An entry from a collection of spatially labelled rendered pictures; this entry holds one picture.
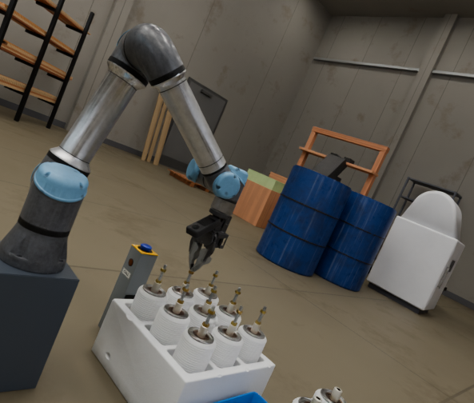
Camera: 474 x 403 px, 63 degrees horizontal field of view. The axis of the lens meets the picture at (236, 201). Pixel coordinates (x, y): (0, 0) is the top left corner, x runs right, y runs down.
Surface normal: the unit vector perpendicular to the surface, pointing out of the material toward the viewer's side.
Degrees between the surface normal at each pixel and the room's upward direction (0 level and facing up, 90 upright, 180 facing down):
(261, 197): 90
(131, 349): 90
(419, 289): 90
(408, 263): 90
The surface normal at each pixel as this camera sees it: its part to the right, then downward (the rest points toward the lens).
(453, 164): -0.66, -0.22
